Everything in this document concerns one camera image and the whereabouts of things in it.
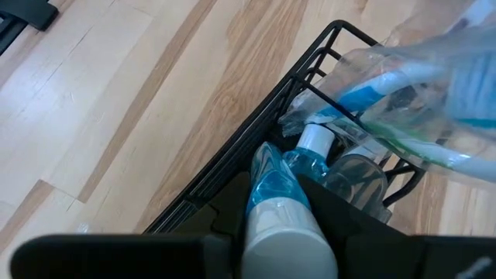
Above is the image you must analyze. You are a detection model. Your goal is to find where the green bristle toothbrush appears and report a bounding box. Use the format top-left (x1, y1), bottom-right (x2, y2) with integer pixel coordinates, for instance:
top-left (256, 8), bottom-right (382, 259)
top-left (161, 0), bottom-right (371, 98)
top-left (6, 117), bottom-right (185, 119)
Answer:
top-left (362, 122), bottom-right (496, 185)

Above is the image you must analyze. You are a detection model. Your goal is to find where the blue handle toothbrush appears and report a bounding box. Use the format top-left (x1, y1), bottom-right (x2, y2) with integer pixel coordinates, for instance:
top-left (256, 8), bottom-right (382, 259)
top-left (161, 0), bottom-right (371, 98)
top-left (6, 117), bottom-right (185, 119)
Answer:
top-left (278, 57), bottom-right (454, 129)

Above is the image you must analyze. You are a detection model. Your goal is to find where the black wire caddy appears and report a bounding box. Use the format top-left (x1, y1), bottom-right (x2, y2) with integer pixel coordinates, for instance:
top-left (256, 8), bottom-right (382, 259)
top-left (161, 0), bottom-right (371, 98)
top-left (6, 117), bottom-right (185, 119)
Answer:
top-left (143, 19), bottom-right (427, 236)

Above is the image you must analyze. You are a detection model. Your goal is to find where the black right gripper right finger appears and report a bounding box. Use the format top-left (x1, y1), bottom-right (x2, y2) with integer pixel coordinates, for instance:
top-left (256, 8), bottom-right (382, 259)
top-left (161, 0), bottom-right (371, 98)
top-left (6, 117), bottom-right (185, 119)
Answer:
top-left (297, 174), bottom-right (406, 279)

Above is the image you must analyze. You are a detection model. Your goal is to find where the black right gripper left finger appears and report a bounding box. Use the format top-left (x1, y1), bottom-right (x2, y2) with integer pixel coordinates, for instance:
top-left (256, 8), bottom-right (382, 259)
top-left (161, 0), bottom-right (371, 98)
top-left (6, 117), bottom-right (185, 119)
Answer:
top-left (166, 172), bottom-right (249, 279)

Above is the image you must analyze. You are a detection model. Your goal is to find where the blue mouthwash bottle white cap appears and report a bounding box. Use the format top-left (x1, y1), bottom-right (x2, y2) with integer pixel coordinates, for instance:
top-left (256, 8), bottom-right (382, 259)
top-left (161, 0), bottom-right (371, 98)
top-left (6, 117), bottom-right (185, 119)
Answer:
top-left (281, 122), bottom-right (337, 183)
top-left (239, 141), bottom-right (339, 279)

